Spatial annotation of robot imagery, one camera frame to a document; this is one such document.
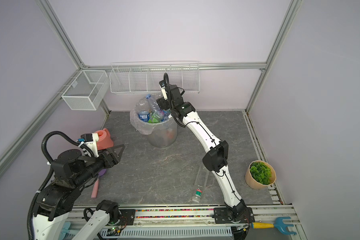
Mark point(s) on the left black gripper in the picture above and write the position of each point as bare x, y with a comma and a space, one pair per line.
105, 156

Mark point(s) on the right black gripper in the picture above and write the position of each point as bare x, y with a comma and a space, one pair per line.
163, 103

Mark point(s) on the lime green label bottle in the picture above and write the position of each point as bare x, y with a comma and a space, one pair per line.
156, 116

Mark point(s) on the tall clear bottle green-red cap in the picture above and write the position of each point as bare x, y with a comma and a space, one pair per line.
200, 183

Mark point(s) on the blue cartoon label water bottle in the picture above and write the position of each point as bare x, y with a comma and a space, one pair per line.
153, 104

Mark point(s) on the orange NFC juice bottle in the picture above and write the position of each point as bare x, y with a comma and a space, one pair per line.
170, 134

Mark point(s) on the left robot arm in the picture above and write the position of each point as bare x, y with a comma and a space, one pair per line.
70, 173

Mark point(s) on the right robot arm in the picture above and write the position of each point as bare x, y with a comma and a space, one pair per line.
216, 157

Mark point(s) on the clear plastic bin liner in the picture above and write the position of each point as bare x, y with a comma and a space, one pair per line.
145, 128

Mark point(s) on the grey mesh waste bin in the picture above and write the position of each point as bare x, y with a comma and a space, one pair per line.
157, 139

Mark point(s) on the pink watering can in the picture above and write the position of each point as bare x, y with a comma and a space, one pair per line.
104, 140

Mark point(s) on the small white mesh basket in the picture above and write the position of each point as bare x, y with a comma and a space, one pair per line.
87, 90

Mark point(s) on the teal toy shovel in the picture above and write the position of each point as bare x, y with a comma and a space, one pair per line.
67, 232

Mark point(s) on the potted green plant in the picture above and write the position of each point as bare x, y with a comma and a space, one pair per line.
260, 175

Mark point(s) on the blue yellow toy rake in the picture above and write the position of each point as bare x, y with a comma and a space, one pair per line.
278, 224

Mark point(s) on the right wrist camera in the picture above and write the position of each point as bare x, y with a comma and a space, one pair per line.
163, 86

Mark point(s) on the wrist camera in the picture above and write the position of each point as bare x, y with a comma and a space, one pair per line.
89, 140
163, 86

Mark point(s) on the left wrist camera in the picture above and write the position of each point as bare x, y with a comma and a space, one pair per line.
89, 140

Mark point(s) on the long white wire shelf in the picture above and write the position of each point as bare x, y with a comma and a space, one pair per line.
144, 77

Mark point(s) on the purple spoon pink handle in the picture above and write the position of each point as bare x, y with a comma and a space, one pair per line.
96, 184

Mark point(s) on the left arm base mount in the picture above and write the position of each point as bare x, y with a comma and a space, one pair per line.
126, 218

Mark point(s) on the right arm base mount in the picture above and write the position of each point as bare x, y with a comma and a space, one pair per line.
225, 215

